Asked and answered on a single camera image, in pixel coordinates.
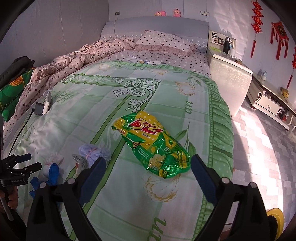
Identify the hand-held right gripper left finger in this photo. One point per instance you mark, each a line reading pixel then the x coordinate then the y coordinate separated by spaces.
pixel 92 178

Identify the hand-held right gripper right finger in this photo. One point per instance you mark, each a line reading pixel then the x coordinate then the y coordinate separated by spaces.
pixel 203 178

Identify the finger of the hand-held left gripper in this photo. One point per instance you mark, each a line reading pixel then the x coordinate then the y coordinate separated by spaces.
pixel 24 157
pixel 29 169

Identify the printed paper strip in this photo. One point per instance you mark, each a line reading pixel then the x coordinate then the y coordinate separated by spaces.
pixel 79 160

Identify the blue rubber glove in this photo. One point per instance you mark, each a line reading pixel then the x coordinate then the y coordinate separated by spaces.
pixel 53 172

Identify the white sock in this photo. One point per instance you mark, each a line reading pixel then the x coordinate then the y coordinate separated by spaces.
pixel 54 158

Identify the lavender sock bundle back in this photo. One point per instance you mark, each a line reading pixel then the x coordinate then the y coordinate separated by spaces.
pixel 92 150

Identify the green yellow snack bag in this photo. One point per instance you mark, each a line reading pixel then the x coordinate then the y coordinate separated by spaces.
pixel 148 141

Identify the yellow round bin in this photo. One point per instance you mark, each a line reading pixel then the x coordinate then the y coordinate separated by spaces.
pixel 276 220

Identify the person's left hand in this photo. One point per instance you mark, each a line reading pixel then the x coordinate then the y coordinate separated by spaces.
pixel 13 197

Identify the black charger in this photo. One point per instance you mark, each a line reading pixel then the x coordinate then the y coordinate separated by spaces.
pixel 38 109

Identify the white power strip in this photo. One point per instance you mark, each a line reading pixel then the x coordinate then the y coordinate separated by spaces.
pixel 47 104

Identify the green floral cushion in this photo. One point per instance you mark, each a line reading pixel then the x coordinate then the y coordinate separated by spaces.
pixel 11 90

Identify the green floral bedspread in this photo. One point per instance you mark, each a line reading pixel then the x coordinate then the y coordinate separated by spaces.
pixel 161 104

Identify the dark folded cloth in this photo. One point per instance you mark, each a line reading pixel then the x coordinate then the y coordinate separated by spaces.
pixel 13 67

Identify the white cabinet with drawer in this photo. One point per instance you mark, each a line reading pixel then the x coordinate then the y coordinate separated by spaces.
pixel 266 104

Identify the white nightstand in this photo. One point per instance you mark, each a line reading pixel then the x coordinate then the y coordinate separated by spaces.
pixel 231 76

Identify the pink dotted quilt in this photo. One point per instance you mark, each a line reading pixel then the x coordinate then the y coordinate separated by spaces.
pixel 69 60

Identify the yellow toy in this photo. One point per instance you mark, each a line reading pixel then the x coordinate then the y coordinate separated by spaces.
pixel 285 92

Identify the clear plastic bottle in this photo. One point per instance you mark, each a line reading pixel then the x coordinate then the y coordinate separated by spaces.
pixel 263 75

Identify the dotted bed sheet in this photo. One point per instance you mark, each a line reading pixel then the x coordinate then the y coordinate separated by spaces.
pixel 173 60

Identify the black thermos bottle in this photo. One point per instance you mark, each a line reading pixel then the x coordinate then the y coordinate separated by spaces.
pixel 226 45

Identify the dotted ruffled pillow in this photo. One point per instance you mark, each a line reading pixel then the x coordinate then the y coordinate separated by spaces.
pixel 161 40

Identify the grey padded bed headboard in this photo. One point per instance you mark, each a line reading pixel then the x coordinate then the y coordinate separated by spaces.
pixel 150 24

